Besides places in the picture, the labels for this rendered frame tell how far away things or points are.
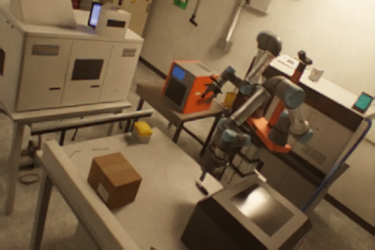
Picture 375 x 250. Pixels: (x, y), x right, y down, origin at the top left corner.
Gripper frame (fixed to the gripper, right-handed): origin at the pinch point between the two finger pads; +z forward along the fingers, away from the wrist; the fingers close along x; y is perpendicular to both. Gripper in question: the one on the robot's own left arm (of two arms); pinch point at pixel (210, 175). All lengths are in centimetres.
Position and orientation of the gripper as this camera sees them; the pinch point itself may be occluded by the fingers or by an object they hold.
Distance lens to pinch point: 189.6
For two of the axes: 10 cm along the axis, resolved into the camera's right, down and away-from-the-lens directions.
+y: 5.6, 5.1, -6.5
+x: 7.6, 0.0, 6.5
